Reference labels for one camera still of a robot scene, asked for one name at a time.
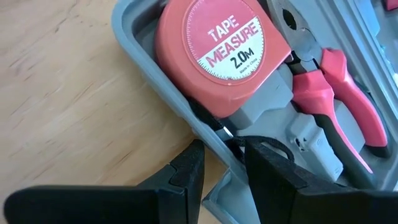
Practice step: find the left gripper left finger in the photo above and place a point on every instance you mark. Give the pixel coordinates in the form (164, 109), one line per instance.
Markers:
(109, 205)

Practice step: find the grey plastic tool case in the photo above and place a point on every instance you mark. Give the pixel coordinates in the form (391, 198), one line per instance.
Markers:
(267, 93)

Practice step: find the red tool with white label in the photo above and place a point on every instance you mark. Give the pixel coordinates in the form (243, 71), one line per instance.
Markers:
(174, 56)

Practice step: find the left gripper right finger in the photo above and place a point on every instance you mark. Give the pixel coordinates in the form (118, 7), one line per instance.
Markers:
(311, 205)

